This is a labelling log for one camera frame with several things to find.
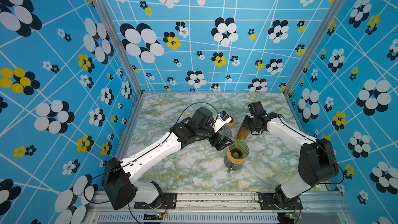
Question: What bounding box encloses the green glass dripper cone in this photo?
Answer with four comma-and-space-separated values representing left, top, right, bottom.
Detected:
229, 141, 249, 159

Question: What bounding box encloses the wooden ring dripper holder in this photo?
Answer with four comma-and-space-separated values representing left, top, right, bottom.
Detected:
227, 148, 248, 164

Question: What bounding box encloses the grey ribbed glass carafe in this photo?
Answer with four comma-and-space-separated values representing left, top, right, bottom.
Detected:
224, 157, 243, 173

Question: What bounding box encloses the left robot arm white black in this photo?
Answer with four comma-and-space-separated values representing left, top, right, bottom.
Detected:
101, 107, 233, 210

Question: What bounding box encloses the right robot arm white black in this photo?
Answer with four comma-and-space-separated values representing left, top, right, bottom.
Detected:
242, 102, 341, 209

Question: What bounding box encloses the grey glass dripper cone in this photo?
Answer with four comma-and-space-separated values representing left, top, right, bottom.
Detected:
219, 126, 232, 139

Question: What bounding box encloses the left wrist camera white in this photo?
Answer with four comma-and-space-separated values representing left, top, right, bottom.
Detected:
212, 111, 232, 133

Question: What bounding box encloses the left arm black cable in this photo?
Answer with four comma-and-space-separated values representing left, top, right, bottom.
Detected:
83, 102, 220, 205

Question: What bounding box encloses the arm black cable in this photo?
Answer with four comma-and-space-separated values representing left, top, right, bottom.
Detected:
83, 102, 220, 205
267, 111, 345, 190

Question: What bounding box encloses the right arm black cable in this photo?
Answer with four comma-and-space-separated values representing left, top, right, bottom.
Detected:
267, 111, 345, 190

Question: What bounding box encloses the aluminium front rail frame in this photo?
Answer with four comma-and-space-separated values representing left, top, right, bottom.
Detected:
84, 191, 355, 224

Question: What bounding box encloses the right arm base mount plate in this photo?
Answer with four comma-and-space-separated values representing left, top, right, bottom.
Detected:
255, 192, 303, 211

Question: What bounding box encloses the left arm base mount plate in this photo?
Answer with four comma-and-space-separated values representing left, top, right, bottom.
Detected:
134, 192, 178, 210

